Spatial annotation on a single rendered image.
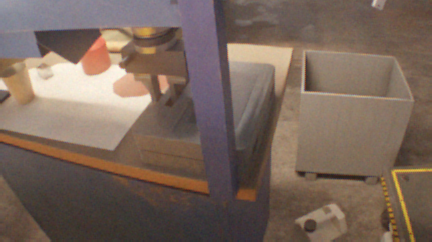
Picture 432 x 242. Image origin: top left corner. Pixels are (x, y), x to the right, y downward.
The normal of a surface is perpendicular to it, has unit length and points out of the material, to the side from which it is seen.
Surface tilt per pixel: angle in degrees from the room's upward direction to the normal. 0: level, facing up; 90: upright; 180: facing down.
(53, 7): 90
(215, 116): 90
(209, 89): 90
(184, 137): 0
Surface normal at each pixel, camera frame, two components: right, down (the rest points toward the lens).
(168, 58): -0.30, 0.58
